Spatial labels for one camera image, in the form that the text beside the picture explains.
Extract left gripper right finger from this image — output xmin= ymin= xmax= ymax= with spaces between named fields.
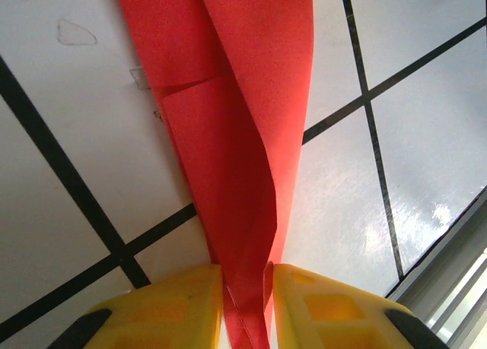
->
xmin=272 ymin=263 xmax=447 ymax=349

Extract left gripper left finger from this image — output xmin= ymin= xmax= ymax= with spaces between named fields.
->
xmin=47 ymin=264 xmax=224 ymax=349

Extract red square paper sheet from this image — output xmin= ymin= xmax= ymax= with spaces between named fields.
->
xmin=113 ymin=0 xmax=317 ymax=349

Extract aluminium table rail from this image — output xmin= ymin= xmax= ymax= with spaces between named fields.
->
xmin=386 ymin=189 xmax=487 ymax=349

